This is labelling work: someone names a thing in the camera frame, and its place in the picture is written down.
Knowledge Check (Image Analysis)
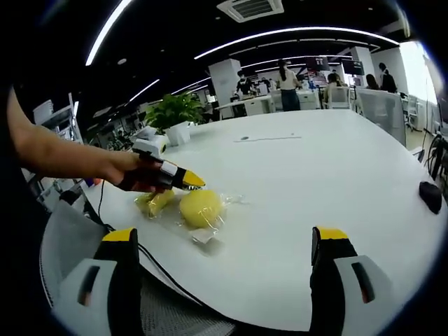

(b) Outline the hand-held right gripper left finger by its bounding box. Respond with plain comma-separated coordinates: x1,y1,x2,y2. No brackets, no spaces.
57,227,144,336

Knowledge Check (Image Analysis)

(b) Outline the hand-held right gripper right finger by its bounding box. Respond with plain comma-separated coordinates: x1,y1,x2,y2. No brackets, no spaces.
309,225,403,336

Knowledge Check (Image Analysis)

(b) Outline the yellow square silicone block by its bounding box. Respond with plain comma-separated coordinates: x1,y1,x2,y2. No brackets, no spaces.
134,188,176,220

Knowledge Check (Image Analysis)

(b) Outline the yellow round silicone block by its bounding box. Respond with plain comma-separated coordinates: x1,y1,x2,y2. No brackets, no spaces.
179,188,225,229

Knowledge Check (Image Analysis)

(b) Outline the person's left hand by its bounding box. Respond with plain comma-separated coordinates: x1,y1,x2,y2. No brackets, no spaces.
99,152,141,184

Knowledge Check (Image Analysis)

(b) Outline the white plant pot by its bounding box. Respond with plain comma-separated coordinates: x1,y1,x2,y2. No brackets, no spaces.
164,121,192,146

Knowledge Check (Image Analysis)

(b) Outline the green leafy plant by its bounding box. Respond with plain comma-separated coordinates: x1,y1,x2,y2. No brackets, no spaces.
145,92,207,136

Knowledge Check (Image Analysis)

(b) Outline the short ceiling light strip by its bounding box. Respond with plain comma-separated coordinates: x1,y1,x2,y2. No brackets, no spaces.
131,78,161,101

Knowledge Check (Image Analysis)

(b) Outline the round yellow wrapped bun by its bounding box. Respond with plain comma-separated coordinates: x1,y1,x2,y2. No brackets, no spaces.
174,188,246,246

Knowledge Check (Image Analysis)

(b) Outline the grey mesh office chair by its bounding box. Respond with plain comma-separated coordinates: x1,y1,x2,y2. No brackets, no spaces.
40,199,236,336

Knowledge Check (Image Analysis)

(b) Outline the metal storage shelf rack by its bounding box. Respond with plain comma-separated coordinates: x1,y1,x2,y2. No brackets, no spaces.
33,92,85,148

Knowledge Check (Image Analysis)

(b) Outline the white office desk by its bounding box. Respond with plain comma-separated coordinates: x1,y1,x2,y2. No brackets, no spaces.
218,94,274,118

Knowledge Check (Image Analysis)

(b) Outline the long ceiling light strip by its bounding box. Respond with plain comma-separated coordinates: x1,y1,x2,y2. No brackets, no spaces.
85,0,134,67

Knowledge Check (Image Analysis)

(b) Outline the black computer mouse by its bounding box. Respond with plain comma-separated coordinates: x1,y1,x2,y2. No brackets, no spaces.
419,181,443,215

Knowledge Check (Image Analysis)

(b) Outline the ceiling air conditioner vent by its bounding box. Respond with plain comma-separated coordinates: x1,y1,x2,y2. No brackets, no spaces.
216,0,285,23

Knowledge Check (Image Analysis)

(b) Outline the white mesh office chair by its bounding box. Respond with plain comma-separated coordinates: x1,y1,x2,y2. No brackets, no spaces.
328,85,353,110
355,87,409,147

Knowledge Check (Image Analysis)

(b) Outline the curved ceiling light strip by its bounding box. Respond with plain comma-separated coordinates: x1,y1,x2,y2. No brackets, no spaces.
194,26,400,61

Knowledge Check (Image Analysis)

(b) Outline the dark wall screen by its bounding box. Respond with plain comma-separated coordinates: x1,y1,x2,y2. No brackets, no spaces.
341,59,365,76

